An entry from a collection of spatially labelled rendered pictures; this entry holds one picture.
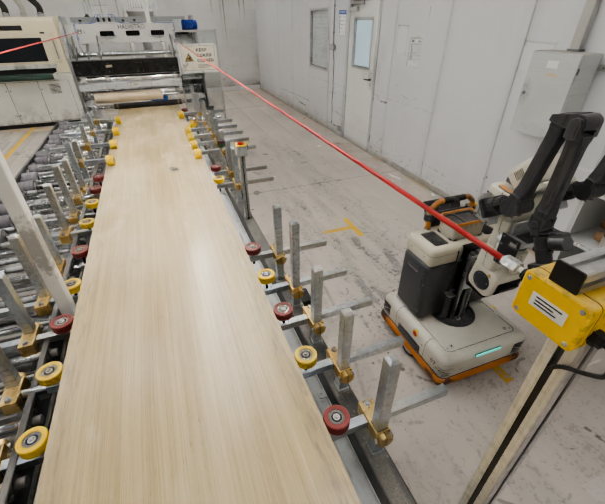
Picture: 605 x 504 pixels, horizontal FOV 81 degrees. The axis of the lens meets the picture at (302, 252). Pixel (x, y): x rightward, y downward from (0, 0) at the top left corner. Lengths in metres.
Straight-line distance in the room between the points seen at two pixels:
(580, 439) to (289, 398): 1.80
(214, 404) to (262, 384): 0.16
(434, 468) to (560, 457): 0.66
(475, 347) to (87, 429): 1.93
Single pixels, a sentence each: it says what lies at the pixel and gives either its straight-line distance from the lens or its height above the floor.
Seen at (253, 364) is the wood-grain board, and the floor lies 0.90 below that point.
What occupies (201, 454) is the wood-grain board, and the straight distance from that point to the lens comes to 1.15.
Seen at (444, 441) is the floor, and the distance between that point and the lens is 2.27.
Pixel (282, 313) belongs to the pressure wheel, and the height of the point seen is 0.91.
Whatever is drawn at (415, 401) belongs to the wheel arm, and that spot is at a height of 0.84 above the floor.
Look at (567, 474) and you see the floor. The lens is 2.45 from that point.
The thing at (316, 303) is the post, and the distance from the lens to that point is 1.43.
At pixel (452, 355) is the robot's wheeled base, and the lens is 2.27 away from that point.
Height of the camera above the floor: 1.90
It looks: 34 degrees down
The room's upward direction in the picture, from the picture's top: straight up
